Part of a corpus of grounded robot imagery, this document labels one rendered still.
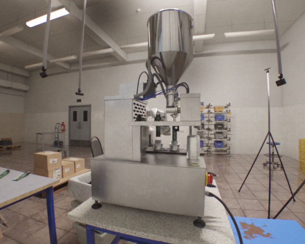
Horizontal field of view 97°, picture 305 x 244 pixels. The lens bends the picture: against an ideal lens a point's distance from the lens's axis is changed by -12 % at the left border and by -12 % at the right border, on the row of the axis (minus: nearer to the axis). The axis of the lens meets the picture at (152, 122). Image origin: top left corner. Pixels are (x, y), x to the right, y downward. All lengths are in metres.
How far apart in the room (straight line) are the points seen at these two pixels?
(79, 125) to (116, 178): 7.91
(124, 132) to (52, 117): 9.31
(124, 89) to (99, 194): 0.64
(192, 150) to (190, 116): 0.24
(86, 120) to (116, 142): 7.57
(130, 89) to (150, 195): 0.63
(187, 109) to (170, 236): 0.53
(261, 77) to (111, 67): 6.55
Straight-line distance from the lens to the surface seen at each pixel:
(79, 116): 8.68
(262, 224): 1.22
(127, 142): 0.79
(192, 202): 0.76
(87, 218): 0.89
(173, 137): 0.99
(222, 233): 0.80
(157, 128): 1.01
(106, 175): 0.84
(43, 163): 3.24
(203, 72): 6.76
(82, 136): 8.57
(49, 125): 10.24
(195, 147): 0.82
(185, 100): 0.65
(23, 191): 1.35
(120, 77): 7.54
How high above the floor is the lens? 1.21
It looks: level
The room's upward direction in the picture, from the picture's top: straight up
